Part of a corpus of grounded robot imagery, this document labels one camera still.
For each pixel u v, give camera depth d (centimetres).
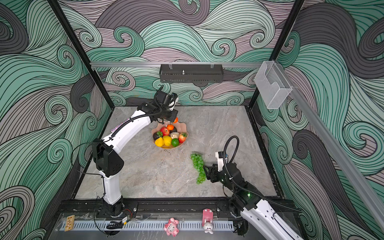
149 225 70
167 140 92
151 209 75
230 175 54
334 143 53
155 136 93
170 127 86
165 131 97
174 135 94
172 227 66
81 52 88
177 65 93
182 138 92
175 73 95
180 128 103
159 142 90
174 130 98
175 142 90
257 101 115
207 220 71
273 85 78
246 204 52
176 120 76
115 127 104
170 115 74
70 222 69
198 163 84
